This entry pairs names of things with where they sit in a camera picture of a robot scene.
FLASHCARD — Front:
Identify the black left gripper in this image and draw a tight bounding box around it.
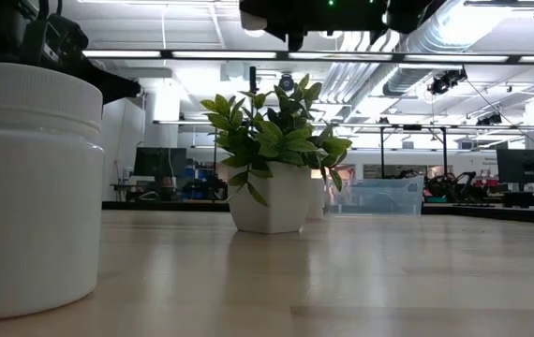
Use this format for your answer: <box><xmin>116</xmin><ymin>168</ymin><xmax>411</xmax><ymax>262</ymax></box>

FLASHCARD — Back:
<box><xmin>22</xmin><ymin>0</ymin><xmax>142</xmax><ymax>105</ymax></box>

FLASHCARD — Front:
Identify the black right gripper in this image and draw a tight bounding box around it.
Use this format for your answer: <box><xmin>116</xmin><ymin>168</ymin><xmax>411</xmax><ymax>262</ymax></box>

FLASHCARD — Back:
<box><xmin>238</xmin><ymin>0</ymin><xmax>308</xmax><ymax>52</ymax></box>

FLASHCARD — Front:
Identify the white pill bottle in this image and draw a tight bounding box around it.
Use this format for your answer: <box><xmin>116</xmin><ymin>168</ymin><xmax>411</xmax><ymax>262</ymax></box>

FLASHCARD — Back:
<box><xmin>307</xmin><ymin>176</ymin><xmax>328</xmax><ymax>221</ymax></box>
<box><xmin>0</xmin><ymin>63</ymin><xmax>105</xmax><ymax>322</ymax></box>

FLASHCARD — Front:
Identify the clear plastic basket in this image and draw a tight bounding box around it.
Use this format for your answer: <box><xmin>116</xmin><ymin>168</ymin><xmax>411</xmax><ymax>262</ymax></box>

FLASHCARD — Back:
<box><xmin>326</xmin><ymin>175</ymin><xmax>425</xmax><ymax>217</ymax></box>

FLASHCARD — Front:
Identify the ceiling light strip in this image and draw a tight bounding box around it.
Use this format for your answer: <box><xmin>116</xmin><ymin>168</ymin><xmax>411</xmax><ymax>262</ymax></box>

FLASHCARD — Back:
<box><xmin>82</xmin><ymin>49</ymin><xmax>534</xmax><ymax>66</ymax></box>

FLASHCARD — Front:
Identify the black computer monitor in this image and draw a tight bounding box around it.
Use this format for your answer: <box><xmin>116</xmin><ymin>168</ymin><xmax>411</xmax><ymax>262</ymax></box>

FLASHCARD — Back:
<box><xmin>496</xmin><ymin>148</ymin><xmax>534</xmax><ymax>185</ymax></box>
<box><xmin>133</xmin><ymin>147</ymin><xmax>187</xmax><ymax>179</ymax></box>

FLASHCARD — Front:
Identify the green plant in white pot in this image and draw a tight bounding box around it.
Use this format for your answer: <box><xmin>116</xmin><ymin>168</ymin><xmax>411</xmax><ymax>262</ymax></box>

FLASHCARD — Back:
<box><xmin>200</xmin><ymin>73</ymin><xmax>353</xmax><ymax>235</ymax></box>

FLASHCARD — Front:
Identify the silver ventilation duct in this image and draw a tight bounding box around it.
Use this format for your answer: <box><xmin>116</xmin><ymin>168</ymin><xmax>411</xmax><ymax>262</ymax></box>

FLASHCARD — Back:
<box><xmin>318</xmin><ymin>0</ymin><xmax>469</xmax><ymax>107</ymax></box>

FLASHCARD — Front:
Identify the black background rig frame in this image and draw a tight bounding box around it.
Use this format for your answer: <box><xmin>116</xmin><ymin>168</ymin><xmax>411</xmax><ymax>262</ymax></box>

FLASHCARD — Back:
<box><xmin>378</xmin><ymin>125</ymin><xmax>449</xmax><ymax>182</ymax></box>

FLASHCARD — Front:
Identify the black ceiling camera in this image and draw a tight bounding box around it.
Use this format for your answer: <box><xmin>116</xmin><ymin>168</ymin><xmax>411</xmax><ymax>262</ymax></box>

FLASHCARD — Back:
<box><xmin>428</xmin><ymin>68</ymin><xmax>468</xmax><ymax>96</ymax></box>

